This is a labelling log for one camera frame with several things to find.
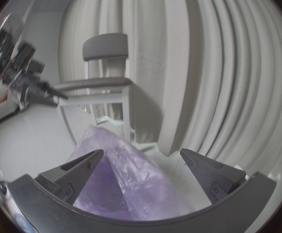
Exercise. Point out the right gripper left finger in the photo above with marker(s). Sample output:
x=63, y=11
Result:
x=75, y=176

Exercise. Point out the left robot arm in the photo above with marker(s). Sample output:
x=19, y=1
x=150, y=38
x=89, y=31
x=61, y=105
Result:
x=7, y=74

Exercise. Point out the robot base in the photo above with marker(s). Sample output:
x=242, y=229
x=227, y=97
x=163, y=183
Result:
x=17, y=221

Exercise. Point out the white chair with grey cushions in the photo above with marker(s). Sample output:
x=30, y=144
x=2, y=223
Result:
x=104, y=45

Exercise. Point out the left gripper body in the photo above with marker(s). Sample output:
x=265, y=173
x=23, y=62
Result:
x=34, y=87

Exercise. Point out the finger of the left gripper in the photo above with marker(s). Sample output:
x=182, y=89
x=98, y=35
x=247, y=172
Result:
x=41, y=99
x=56, y=93

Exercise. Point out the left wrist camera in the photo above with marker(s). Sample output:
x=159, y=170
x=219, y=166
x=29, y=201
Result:
x=38, y=66

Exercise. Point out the purple plastic bag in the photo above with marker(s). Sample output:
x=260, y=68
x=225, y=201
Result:
x=121, y=178

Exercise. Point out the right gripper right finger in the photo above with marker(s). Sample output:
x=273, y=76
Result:
x=211, y=176

